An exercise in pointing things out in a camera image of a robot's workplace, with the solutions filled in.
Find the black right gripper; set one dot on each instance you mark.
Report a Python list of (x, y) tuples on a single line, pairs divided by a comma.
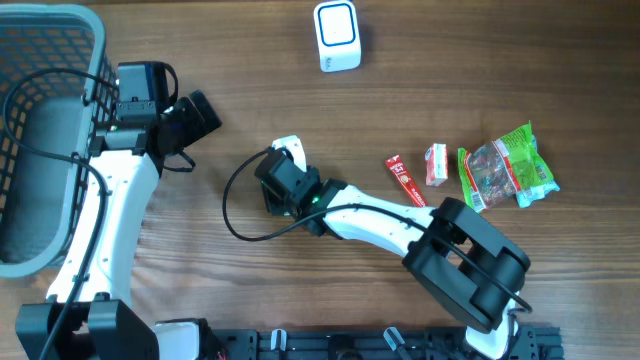
[(268, 198)]

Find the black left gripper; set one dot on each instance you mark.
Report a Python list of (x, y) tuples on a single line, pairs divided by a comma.
[(204, 110)]

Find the red Nescafe stick sachet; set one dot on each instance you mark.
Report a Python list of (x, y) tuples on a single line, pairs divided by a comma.
[(396, 165)]

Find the small red carton box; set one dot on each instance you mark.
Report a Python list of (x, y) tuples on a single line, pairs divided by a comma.
[(436, 164)]

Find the green Haribo gummy bag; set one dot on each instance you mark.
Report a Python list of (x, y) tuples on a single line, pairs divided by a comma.
[(486, 174)]

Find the teal tissue packet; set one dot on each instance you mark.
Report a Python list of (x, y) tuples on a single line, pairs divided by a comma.
[(534, 179)]

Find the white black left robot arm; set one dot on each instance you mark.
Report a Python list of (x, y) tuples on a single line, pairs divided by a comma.
[(87, 314)]

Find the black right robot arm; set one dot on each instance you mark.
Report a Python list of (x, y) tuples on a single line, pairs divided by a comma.
[(465, 263)]

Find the white barcode scanner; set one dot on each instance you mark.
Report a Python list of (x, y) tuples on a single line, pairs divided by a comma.
[(337, 36)]

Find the grey plastic shopping basket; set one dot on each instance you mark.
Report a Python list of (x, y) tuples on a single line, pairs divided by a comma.
[(57, 84)]

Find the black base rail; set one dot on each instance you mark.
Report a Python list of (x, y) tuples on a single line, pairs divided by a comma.
[(529, 343)]

